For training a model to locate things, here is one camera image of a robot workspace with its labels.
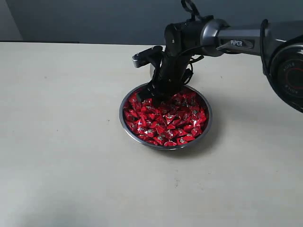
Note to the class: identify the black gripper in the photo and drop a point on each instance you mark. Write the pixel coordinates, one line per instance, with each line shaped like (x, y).
(168, 79)

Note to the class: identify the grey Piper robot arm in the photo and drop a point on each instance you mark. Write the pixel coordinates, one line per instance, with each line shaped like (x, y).
(278, 44)

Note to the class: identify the steel cup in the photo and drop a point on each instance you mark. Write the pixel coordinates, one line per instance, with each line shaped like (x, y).
(152, 68)

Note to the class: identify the pile of red candies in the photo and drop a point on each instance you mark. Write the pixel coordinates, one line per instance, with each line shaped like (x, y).
(176, 122)

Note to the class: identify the round steel bowl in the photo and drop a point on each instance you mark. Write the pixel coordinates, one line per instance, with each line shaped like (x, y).
(203, 101)

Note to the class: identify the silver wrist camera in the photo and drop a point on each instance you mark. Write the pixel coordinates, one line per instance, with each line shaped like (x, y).
(151, 56)

